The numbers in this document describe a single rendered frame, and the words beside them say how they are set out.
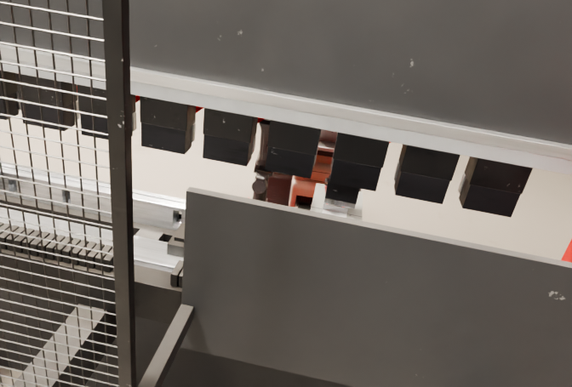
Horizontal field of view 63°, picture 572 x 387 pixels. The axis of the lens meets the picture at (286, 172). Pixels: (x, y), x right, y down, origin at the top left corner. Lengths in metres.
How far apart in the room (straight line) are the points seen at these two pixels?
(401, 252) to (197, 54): 0.66
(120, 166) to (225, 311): 0.54
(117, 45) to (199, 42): 0.57
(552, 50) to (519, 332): 0.60
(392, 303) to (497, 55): 0.58
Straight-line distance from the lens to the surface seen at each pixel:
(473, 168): 1.43
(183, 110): 1.43
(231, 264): 1.02
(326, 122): 1.34
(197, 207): 0.96
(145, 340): 2.00
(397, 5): 1.09
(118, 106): 0.64
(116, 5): 0.60
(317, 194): 1.70
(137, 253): 1.37
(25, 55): 1.36
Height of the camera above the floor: 1.82
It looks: 27 degrees down
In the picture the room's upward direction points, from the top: 8 degrees clockwise
